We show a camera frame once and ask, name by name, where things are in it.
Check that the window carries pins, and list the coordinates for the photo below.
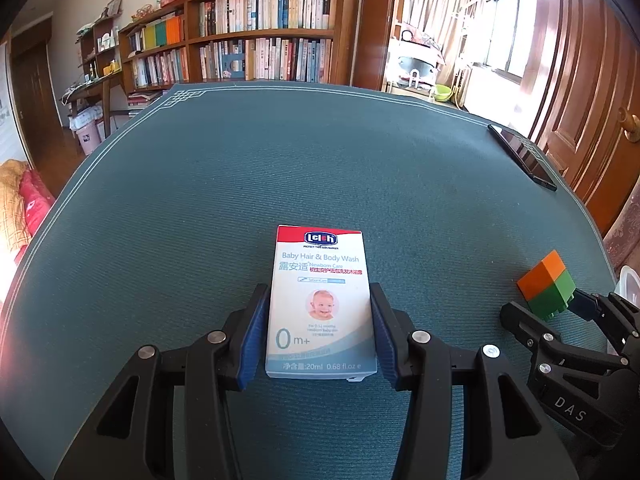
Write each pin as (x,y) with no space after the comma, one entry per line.
(510,15)

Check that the red yellow blanket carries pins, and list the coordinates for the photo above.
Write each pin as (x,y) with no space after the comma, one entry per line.
(22,200)

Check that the tall wooden bookcase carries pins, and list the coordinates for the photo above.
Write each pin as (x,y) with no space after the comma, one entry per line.
(342,25)

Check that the rows of colourful books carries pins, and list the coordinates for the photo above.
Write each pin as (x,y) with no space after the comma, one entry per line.
(160,32)

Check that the brown panelled wooden door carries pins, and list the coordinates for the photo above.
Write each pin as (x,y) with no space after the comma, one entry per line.
(585,60)

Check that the wooden side desk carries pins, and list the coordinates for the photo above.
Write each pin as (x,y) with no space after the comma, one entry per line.
(105,85)

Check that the green plastic basin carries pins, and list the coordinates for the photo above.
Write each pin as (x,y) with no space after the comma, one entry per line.
(442,92)

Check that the white potty chair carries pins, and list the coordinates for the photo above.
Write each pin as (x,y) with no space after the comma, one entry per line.
(415,65)

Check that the rows of upright books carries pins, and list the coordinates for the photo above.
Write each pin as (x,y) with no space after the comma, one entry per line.
(270,10)

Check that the black smartphone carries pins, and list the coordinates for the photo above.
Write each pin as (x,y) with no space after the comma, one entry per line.
(522,157)

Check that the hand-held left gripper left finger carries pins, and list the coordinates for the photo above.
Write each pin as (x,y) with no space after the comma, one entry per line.
(252,335)

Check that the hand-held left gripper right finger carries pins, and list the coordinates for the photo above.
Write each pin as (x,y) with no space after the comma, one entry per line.
(382,340)

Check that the dark wooden door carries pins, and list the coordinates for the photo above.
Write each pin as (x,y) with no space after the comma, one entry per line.
(32,95)

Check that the white baby wash box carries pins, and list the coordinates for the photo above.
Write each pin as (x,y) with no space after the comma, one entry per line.
(320,280)

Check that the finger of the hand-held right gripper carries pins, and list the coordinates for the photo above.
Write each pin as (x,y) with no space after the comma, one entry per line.
(520,320)
(585,305)

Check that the low wooden bookcase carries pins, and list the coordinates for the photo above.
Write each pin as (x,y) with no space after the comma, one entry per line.
(127,60)

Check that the purple patterned curtain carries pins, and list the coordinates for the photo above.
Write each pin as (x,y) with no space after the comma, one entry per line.
(625,230)

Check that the white drying rack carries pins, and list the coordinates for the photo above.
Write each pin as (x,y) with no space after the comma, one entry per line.
(470,60)

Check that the teal cloth covered desktop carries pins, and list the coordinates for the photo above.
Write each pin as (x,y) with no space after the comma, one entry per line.
(300,160)

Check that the stack of books on floor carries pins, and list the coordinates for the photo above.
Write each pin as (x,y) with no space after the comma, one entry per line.
(145,100)

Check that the brass door knob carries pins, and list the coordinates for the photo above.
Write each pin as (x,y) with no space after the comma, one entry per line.
(631,124)

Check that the orange green toy block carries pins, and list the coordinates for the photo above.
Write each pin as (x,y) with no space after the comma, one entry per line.
(545,280)

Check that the small wooden shelf unit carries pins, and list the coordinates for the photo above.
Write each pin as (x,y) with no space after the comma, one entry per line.
(85,55)

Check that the pink waste bin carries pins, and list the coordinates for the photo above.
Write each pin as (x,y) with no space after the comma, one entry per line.
(89,139)

